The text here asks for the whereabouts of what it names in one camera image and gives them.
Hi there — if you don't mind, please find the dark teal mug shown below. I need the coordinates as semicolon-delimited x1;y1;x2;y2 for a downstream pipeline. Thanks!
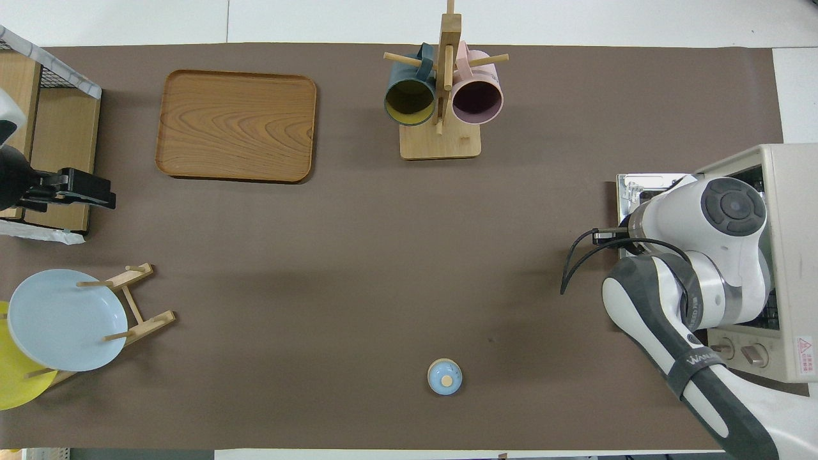
383;43;437;127

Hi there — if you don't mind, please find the pink mug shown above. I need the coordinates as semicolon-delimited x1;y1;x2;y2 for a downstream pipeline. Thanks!
451;42;505;125

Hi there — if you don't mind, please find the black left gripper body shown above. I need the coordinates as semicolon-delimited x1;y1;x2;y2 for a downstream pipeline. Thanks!
0;146;81;213

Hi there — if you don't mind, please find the yellow plate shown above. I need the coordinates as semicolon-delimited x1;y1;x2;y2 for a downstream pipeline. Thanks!
0;300;58;411

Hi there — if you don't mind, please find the wooden mug holder stand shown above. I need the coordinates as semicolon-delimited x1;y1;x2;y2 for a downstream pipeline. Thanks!
383;0;510;160

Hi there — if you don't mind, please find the wooden plate rack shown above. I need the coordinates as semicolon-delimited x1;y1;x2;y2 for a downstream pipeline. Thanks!
26;263;176;387

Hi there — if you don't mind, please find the white toaster oven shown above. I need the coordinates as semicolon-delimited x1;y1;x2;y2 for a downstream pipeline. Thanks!
617;144;818;384

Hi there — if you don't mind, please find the light blue plate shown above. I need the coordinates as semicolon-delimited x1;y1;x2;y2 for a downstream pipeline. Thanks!
7;269;128;372

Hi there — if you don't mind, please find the glass oven door with handle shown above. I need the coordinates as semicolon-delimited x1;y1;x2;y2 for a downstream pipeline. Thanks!
617;172;691;259

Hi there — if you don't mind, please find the brown table mat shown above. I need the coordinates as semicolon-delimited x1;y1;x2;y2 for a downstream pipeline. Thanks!
0;43;785;451

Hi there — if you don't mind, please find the wooden shelf insert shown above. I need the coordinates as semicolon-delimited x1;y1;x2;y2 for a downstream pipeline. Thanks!
0;50;102;234

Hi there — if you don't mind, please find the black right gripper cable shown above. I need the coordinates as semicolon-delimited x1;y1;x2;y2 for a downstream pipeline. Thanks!
561;227;691;296

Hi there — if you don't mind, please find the wooden serving tray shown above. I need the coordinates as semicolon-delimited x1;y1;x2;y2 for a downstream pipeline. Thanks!
155;69;318;184

